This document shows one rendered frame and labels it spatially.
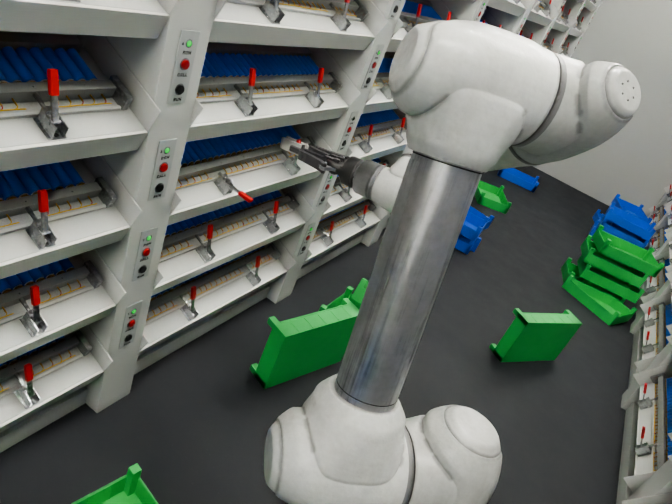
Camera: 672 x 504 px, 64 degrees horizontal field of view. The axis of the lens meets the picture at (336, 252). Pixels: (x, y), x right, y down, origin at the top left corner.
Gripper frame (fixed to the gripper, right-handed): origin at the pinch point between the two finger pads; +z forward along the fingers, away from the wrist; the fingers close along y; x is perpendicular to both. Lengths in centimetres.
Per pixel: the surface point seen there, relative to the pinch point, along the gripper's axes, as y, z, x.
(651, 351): 112, -117, -59
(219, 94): -32.0, 0.2, 15.2
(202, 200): -34.6, -1.5, -7.1
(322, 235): 43, 6, -43
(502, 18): 156, 0, 42
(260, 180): -13.6, -0.9, -6.7
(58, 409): -61, 7, -56
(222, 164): -24.7, 2.6, -2.0
